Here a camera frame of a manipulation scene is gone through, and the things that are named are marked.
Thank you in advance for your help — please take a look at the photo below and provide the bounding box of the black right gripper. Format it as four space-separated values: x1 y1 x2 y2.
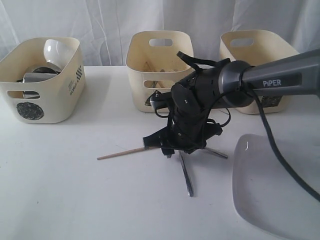
142 105 223 158

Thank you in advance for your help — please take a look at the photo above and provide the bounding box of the steel fork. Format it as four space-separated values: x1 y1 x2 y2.
204 147 228 159

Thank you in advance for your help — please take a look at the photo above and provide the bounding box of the steel spoon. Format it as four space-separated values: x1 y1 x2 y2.
178 151 194 198

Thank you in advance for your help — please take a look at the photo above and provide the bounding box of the diagonal wooden chopstick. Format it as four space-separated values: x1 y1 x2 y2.
143 61 164 88

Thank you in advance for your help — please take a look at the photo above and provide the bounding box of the steel table knife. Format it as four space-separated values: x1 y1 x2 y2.
150 69 167 89

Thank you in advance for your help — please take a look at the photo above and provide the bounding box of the horizontal wooden chopstick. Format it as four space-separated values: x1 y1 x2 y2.
97 147 155 161

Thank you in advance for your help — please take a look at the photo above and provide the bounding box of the white ceramic bowl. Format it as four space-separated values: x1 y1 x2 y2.
43 39 74 70

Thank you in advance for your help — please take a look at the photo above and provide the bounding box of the tall steel mug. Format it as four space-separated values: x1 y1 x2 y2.
16 72 58 99

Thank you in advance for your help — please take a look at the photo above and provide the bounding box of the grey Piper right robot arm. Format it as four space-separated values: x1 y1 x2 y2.
143 49 320 157

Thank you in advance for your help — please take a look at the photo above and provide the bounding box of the cream bin with triangle mark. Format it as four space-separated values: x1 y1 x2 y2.
126 30 194 113

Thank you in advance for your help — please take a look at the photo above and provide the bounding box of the white square plate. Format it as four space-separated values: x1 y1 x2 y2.
232 134 320 240

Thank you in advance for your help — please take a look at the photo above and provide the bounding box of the cream bin with square mark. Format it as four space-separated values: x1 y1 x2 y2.
219 29 299 115

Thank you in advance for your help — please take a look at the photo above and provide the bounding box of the cream bin with circle mark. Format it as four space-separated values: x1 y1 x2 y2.
0 37 86 124

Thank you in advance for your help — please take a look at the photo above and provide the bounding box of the white curtain backdrop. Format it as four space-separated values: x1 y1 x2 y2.
0 0 320 66

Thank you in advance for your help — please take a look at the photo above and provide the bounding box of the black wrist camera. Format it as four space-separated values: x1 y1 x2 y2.
149 91 174 111

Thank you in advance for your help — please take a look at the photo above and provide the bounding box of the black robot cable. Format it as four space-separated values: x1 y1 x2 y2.
154 51 320 197

